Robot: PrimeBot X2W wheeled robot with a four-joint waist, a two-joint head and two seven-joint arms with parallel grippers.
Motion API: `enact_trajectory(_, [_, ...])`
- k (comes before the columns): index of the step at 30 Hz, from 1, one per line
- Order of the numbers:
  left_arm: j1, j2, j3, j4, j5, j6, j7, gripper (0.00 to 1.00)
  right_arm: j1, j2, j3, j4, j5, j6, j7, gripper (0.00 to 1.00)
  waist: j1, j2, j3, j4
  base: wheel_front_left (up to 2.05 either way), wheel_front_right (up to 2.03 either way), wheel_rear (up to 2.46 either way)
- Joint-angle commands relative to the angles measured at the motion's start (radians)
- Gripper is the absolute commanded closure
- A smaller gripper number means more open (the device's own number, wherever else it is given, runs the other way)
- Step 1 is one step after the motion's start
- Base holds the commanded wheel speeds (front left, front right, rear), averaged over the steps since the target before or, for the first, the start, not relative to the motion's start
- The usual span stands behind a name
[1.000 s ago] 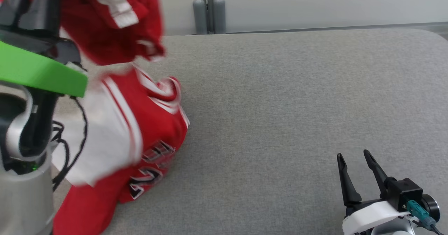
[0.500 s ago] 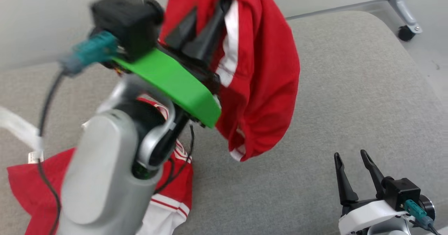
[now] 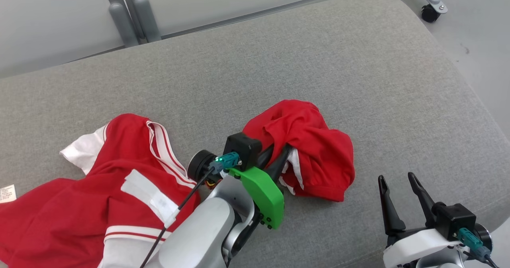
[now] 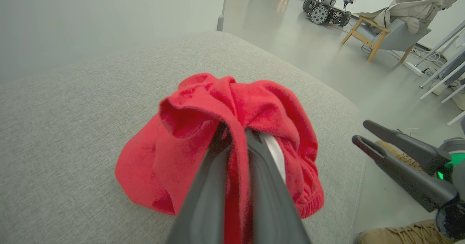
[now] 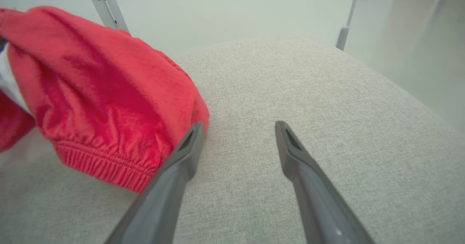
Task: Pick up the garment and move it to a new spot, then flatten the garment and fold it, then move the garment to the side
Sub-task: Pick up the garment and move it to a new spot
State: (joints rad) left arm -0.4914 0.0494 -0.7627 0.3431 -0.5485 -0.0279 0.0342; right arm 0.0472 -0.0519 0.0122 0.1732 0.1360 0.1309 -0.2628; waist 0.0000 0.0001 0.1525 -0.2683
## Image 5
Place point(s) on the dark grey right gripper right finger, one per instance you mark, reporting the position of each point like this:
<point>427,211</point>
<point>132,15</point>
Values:
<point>319,207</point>

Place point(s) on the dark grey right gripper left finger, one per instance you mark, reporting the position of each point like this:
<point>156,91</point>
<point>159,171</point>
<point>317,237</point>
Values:
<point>163,200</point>

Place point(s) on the red shorts with white trim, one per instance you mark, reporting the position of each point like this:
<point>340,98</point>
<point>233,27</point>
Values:
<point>101,91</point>

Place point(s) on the grey fabric sofa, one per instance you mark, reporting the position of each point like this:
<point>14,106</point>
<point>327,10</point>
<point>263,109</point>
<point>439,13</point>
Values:
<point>290,91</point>

